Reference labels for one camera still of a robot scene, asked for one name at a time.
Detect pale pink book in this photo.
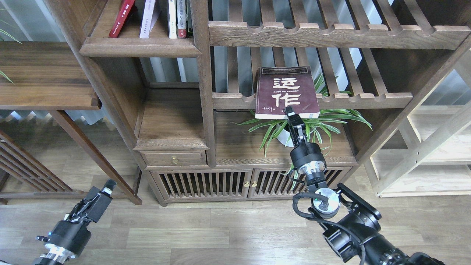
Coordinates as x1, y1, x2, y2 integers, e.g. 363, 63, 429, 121
139, 0, 160, 38

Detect white red spine book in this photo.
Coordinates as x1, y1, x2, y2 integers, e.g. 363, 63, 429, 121
176, 0, 187, 39

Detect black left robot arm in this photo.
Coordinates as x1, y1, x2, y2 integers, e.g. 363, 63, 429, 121
33, 179, 117, 265

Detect white thin book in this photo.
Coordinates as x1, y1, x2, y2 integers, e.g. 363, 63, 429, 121
168, 0, 178, 39

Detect right slatted cabinet door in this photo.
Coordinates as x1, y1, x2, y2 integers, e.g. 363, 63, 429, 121
248, 167, 352, 199

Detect white plant pot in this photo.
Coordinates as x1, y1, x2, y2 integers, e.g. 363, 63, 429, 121
277, 129, 294, 148

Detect green plant leaves at left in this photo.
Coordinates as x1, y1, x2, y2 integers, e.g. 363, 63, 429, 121
0, 27, 22, 84

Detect dark wooden bookshelf cabinet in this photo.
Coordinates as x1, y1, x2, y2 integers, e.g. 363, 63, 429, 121
45, 0, 470, 206

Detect green spider plant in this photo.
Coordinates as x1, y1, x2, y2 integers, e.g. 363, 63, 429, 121
241, 74, 372, 152

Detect dark maroon book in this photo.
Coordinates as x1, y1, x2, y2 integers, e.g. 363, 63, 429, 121
255, 66, 320, 120

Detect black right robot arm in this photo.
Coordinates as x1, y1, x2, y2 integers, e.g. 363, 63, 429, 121
284, 107, 442, 265

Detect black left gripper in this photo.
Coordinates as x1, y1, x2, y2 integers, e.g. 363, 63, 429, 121
37, 179, 117, 258

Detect light wooden shelf unit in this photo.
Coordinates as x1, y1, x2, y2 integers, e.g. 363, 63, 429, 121
364, 50, 471, 197

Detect dark green book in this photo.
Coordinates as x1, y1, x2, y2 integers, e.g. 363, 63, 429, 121
186, 0, 194, 38

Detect dark wooden side table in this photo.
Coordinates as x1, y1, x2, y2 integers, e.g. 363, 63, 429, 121
0, 41, 142, 205

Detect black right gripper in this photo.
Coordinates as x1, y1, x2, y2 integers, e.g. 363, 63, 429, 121
284, 107, 326, 175

